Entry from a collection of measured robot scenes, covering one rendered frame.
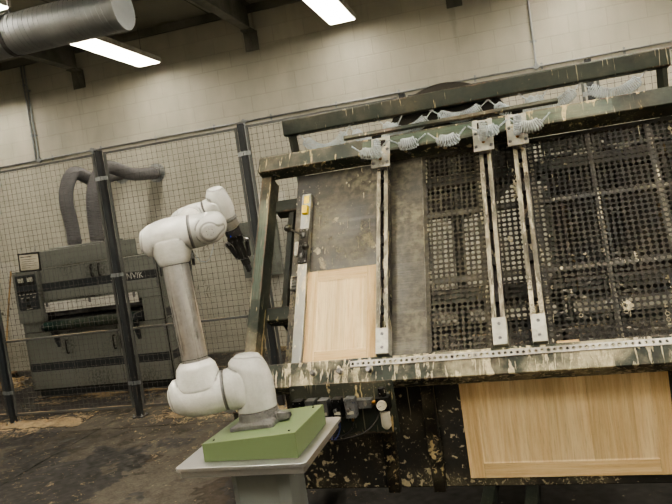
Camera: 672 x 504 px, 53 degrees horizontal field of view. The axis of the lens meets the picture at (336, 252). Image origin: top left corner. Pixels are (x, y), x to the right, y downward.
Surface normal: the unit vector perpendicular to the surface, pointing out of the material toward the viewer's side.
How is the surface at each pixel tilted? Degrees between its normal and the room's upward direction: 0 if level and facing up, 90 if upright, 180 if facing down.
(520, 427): 90
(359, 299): 58
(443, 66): 90
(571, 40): 90
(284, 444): 90
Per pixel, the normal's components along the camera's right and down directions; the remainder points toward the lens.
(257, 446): -0.26, 0.09
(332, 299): -0.32, -0.44
